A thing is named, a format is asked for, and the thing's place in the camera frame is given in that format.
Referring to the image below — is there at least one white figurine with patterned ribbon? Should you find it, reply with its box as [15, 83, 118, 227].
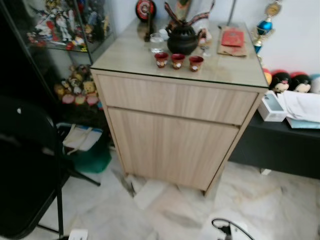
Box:
[172, 0, 217, 47]

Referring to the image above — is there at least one flat brown paper bag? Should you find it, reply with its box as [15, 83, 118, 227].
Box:
[216, 25, 249, 57]

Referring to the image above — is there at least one black low bench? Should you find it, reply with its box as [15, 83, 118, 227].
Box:
[228, 102, 320, 181]

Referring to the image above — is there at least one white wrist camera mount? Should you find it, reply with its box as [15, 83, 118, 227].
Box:
[199, 219, 249, 240]
[67, 228, 90, 240]

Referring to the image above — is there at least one round red black ornament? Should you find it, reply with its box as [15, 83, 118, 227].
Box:
[135, 0, 157, 22]

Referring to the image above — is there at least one blue gold trophy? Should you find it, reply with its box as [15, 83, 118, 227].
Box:
[251, 0, 282, 56]

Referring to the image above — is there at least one orange plush toy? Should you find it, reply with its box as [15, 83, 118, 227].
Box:
[262, 68, 274, 87]

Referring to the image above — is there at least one black folding chair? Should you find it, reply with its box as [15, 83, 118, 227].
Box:
[0, 94, 102, 240]

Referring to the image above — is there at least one black-haired plush doll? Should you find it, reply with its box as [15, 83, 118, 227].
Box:
[290, 71, 313, 94]
[270, 69, 292, 94]

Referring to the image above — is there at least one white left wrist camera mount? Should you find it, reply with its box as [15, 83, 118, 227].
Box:
[67, 228, 90, 240]

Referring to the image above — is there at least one white red robot model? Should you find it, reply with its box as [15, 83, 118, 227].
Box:
[42, 2, 78, 43]

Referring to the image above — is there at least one white phone box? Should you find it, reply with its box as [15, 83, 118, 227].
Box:
[257, 90, 288, 123]

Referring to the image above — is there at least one light blue folder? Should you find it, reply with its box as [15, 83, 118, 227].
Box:
[286, 116, 320, 130]

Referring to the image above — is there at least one red envelope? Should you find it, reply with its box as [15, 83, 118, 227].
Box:
[220, 28, 245, 48]

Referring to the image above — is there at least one black glass display cabinet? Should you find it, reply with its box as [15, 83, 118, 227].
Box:
[0, 0, 120, 132]

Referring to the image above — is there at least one colourful small figurines cluster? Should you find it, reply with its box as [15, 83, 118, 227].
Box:
[54, 64, 104, 109]

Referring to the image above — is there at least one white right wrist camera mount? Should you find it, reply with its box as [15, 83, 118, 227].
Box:
[199, 219, 249, 240]

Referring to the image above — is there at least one clear glass cup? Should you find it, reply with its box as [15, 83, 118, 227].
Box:
[149, 32, 165, 54]

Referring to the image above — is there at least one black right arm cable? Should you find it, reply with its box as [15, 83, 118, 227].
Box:
[210, 217, 257, 240]

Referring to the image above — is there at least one small red cup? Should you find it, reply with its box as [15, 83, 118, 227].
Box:
[171, 53, 186, 70]
[188, 55, 205, 73]
[154, 52, 169, 69]

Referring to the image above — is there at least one green bag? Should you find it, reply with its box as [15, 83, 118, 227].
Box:
[64, 122, 113, 174]

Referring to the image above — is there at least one white paper stack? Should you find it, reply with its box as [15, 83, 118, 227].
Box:
[276, 90, 320, 124]

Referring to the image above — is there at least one white blue plush toy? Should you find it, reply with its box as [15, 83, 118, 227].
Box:
[308, 73, 320, 95]

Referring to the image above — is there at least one light wood cabinet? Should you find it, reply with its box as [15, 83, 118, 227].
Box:
[90, 19, 270, 197]

